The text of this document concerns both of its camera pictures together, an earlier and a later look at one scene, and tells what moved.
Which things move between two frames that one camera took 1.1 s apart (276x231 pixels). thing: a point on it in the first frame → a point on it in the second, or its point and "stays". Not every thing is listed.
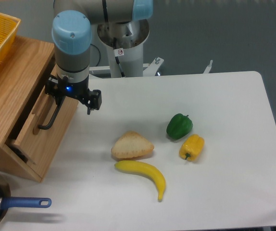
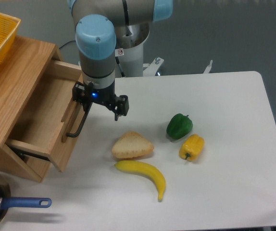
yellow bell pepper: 192,147 stays
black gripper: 80,91 → 86,94
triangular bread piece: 131,145 stays
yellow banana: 136,167 stays
